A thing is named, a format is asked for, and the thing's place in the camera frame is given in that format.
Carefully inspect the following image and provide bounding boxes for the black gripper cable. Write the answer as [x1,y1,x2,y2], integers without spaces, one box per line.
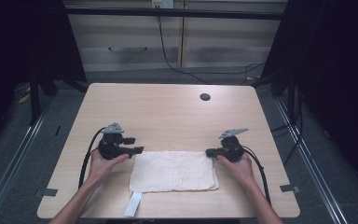
[77,126,107,190]
[242,145,272,206]

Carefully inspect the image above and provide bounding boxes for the white cabinet with handle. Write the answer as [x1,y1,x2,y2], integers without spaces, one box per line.
[62,0,185,73]

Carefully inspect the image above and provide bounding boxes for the person's right hand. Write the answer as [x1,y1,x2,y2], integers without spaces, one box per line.
[215,152,258,189]

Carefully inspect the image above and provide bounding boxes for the grey tape piece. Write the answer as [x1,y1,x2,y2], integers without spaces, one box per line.
[41,188,59,198]
[279,184,302,194]

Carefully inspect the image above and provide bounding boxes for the metal floor rail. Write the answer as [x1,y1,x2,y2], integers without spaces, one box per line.
[0,92,56,224]
[273,96,350,224]

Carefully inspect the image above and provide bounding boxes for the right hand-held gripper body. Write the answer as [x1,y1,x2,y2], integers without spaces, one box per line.
[218,127,250,163]

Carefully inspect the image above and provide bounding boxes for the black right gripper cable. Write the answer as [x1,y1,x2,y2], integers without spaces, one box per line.
[242,145,272,206]

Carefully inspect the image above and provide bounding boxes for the black metal stand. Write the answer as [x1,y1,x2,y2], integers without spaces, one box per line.
[286,71,296,119]
[29,73,42,127]

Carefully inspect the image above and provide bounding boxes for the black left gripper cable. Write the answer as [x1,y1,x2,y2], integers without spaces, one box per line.
[77,126,107,190]

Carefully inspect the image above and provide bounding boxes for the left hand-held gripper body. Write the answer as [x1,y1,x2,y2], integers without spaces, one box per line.
[97,121,128,161]

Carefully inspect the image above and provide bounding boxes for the white towel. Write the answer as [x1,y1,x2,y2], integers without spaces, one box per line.
[123,150,221,218]

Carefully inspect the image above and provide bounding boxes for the black horizontal frame bar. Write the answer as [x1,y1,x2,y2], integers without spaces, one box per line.
[64,7,288,21]

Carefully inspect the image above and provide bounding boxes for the black cables beside table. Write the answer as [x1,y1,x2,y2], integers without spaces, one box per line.
[269,83,304,166]

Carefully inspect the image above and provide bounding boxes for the plain white cabinet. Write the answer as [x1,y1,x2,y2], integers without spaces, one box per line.
[181,0,289,69]

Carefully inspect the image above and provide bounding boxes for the dark curtain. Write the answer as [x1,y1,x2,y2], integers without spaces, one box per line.
[260,0,358,195]
[0,0,87,155]

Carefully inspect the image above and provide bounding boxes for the person's left hand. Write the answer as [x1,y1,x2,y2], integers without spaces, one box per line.
[87,148,131,186]

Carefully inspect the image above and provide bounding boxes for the yellow floor object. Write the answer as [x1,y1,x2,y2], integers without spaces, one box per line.
[16,87,32,105]

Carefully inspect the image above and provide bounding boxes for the white wall socket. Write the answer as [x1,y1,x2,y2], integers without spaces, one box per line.
[150,0,175,9]

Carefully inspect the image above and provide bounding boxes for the long black floor cable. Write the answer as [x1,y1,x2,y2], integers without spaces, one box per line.
[156,7,267,86]

